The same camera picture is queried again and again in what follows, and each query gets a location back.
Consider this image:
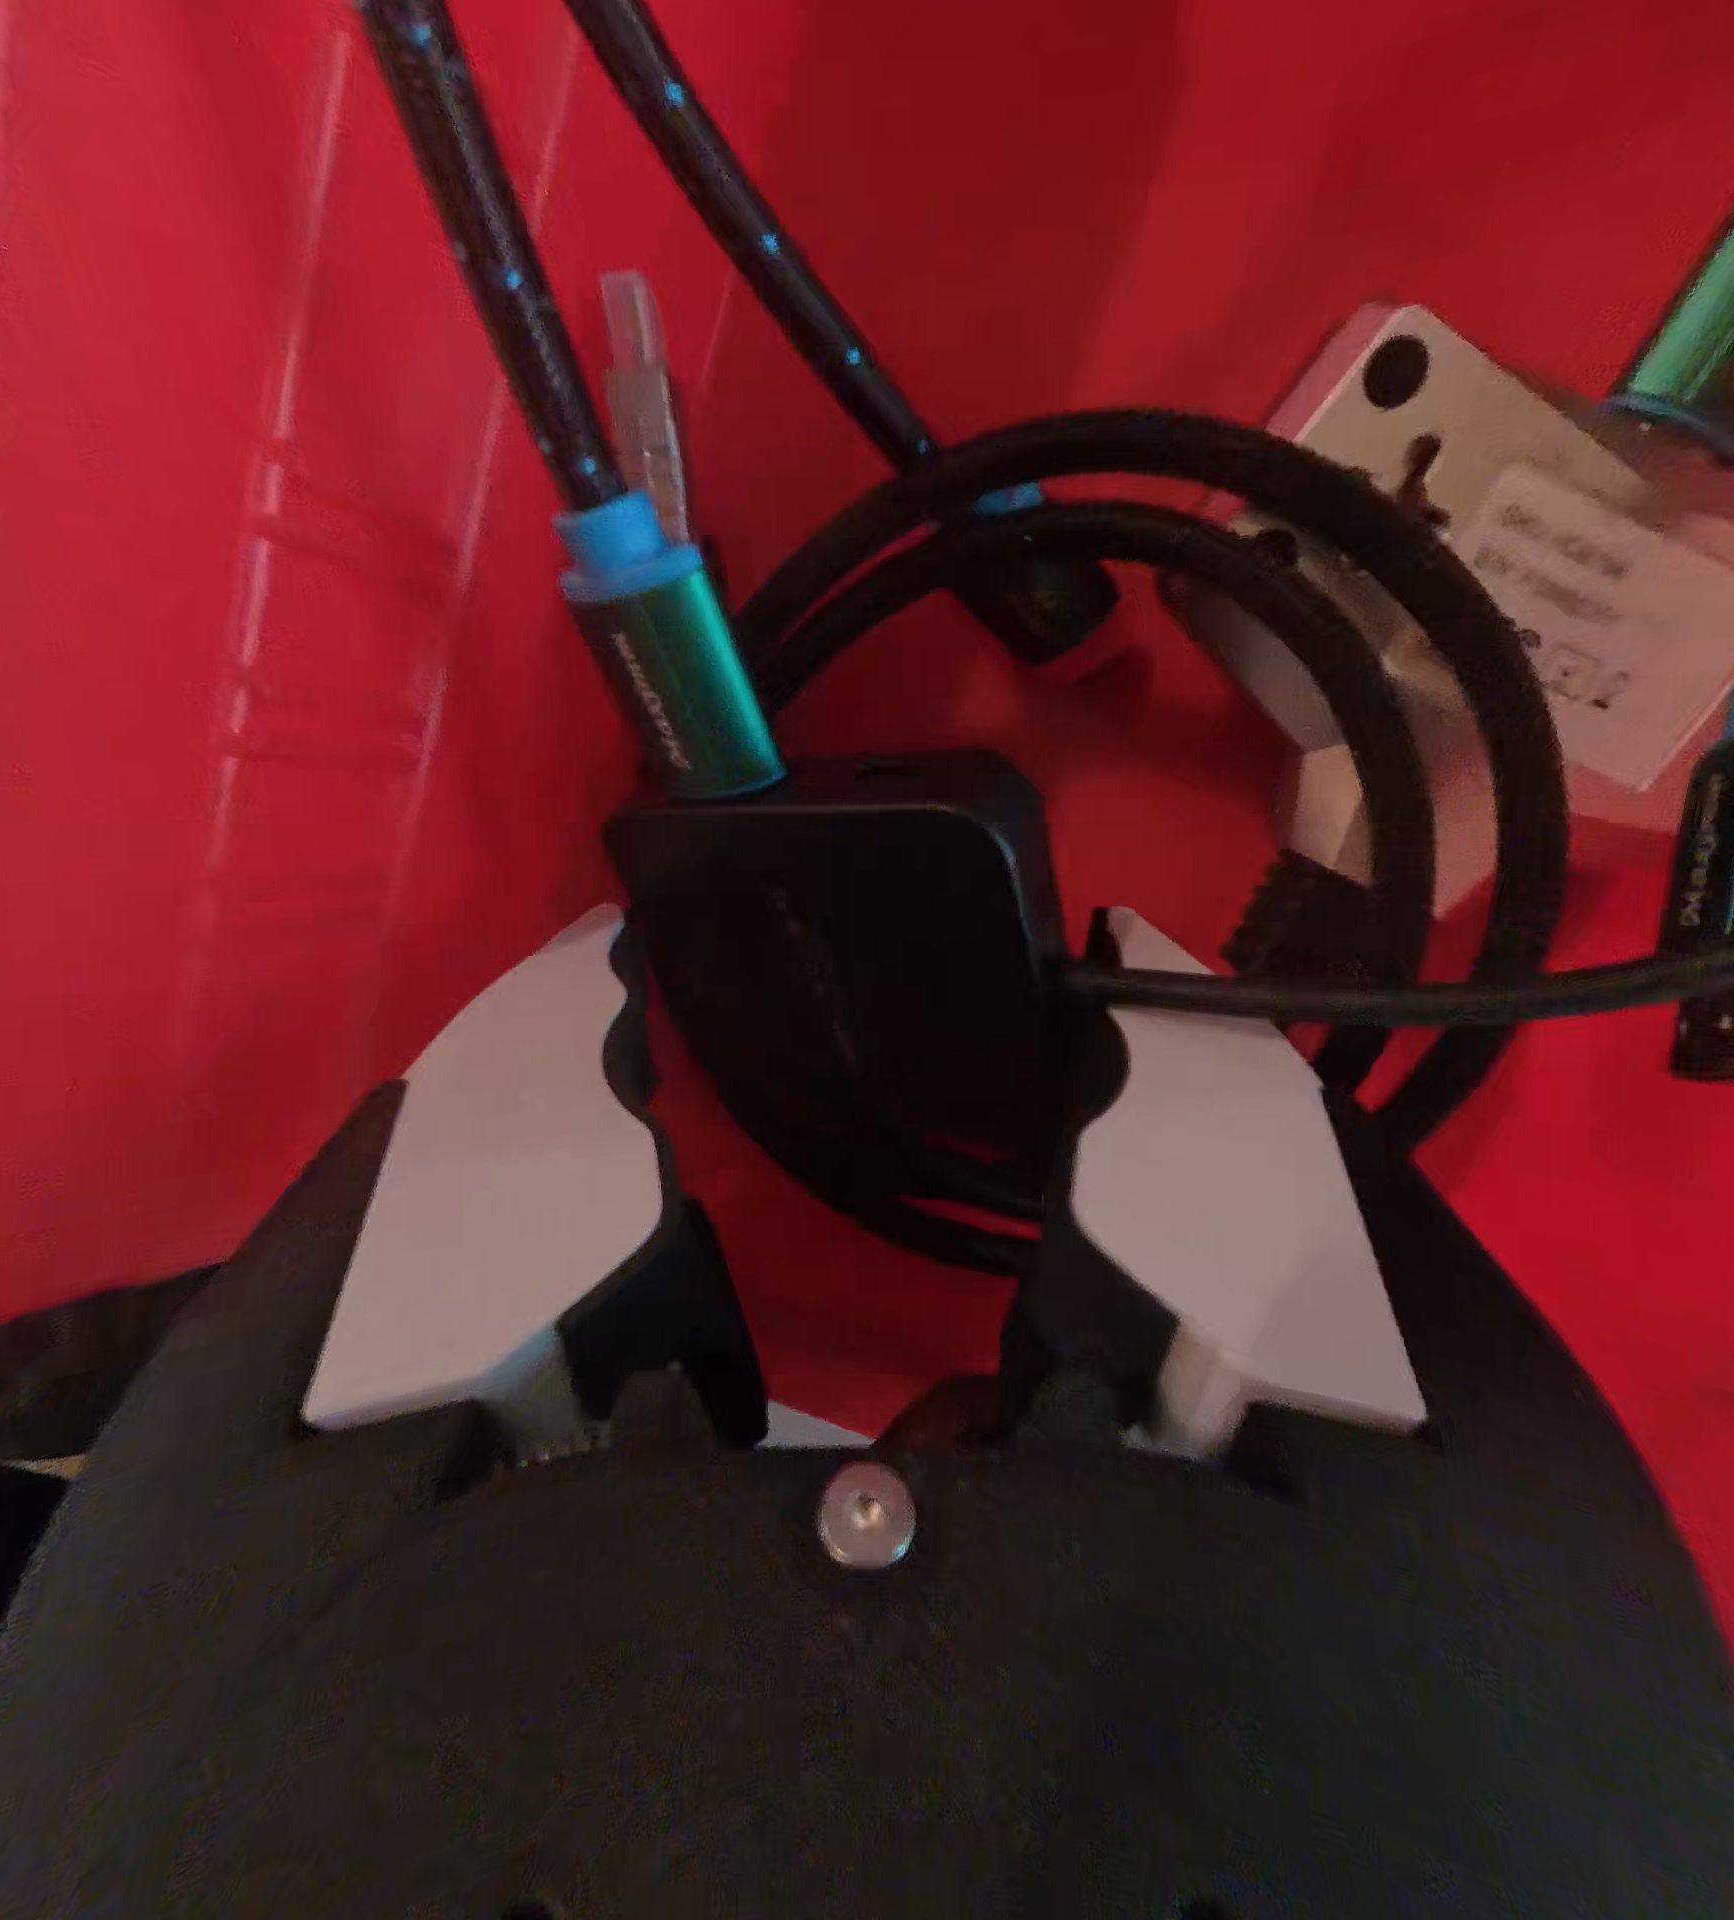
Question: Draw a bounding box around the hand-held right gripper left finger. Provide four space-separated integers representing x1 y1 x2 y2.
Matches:
296 903 686 1427

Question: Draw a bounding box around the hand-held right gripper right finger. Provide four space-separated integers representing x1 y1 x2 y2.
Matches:
1074 903 1432 1460

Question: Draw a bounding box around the black HDMI adapter box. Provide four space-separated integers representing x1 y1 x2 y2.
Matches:
604 749 1071 1171

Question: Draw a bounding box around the thin black adapter cable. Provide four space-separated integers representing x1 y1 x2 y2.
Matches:
1053 900 1734 1038

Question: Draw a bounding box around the red plastic bin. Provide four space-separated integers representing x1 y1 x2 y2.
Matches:
0 0 1734 1862

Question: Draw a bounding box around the black adapter box with cable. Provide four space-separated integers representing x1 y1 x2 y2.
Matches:
728 407 1571 1171

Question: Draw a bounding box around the silver HDMI splitter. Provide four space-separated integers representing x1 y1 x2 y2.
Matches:
1158 299 1734 918

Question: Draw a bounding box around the clear plastic plug cap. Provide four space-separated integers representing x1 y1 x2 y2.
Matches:
596 269 695 549

